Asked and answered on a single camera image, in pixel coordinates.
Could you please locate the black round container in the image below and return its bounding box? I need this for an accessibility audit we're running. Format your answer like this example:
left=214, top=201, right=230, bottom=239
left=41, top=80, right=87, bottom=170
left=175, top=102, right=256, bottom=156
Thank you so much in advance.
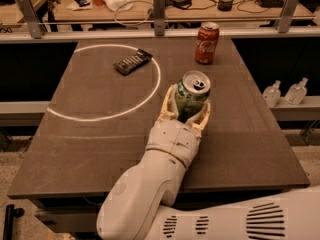
left=218, top=0, right=234, bottom=11

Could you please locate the middle metal bracket post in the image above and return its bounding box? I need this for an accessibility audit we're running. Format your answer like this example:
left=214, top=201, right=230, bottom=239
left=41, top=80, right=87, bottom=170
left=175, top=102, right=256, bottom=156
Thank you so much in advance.
left=153, top=0, right=165, bottom=36

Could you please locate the right metal bracket post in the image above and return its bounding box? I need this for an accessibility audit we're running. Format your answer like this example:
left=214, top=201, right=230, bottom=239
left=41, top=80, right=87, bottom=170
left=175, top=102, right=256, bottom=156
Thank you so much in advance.
left=274, top=0, right=299, bottom=33

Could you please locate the white crumpled cloth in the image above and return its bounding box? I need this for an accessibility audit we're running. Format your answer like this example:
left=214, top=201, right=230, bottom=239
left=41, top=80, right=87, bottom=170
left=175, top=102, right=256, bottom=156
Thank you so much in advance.
left=103, top=0, right=133, bottom=12

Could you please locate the red Coca-Cola can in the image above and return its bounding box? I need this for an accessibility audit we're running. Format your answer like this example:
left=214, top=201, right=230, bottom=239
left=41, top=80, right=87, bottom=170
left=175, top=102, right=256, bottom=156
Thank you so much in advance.
left=195, top=22, right=219, bottom=64

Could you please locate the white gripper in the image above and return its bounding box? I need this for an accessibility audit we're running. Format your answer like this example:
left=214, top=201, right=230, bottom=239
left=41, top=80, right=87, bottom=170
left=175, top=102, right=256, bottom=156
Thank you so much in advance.
left=146, top=84, right=211, bottom=168

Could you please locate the black power adapter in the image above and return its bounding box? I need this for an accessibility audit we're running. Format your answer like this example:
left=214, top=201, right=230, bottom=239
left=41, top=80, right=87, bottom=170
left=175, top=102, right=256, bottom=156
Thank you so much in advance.
left=173, top=0, right=192, bottom=9

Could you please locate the green soda can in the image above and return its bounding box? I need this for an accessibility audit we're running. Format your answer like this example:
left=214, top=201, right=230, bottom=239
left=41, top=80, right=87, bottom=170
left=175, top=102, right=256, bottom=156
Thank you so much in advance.
left=175, top=70, right=211, bottom=123

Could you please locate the black clamp handle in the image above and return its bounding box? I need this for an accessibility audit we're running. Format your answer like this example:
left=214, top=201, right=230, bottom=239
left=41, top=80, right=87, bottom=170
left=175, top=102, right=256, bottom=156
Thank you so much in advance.
left=2, top=204, right=24, bottom=240

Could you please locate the white cable under table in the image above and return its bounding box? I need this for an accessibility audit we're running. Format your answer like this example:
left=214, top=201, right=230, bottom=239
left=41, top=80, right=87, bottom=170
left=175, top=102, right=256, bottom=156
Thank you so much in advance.
left=82, top=195, right=104, bottom=207

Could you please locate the left metal bracket post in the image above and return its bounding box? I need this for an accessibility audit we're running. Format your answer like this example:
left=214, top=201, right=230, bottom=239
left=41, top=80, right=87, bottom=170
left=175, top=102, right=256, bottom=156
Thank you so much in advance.
left=16, top=0, right=44, bottom=39

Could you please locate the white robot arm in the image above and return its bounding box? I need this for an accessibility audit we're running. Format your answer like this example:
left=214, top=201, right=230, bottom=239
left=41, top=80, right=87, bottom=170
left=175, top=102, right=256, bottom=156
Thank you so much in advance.
left=96, top=85, right=320, bottom=240

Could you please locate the black snack bar wrapper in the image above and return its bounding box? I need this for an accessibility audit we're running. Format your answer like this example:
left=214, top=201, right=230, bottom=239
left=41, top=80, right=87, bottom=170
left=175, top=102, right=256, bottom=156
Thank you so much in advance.
left=113, top=49, right=153, bottom=76

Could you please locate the metal bracket post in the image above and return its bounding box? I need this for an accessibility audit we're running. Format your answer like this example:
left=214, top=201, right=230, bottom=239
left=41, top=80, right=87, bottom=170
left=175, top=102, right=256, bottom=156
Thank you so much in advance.
left=153, top=0, right=165, bottom=36
left=16, top=0, right=44, bottom=39
left=274, top=0, right=299, bottom=33

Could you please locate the white cable loop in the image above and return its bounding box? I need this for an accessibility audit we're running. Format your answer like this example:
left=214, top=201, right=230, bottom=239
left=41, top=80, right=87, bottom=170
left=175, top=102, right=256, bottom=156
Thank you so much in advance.
left=113, top=0, right=155, bottom=28

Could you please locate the clear sanitizer bottle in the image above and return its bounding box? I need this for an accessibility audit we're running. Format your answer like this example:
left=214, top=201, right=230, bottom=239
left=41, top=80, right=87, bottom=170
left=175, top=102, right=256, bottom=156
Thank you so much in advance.
left=262, top=80, right=281, bottom=107
left=285, top=78, right=308, bottom=105

